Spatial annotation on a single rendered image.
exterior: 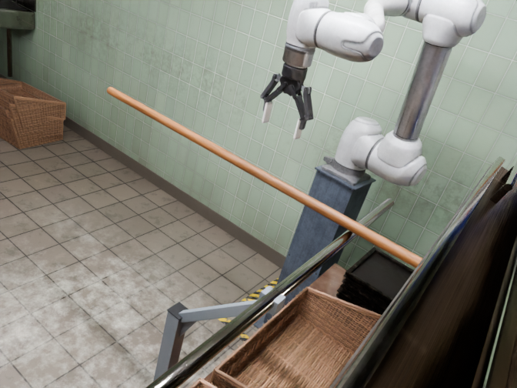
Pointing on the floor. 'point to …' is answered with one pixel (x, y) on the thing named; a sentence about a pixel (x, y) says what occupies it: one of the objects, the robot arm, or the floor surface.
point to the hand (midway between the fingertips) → (281, 127)
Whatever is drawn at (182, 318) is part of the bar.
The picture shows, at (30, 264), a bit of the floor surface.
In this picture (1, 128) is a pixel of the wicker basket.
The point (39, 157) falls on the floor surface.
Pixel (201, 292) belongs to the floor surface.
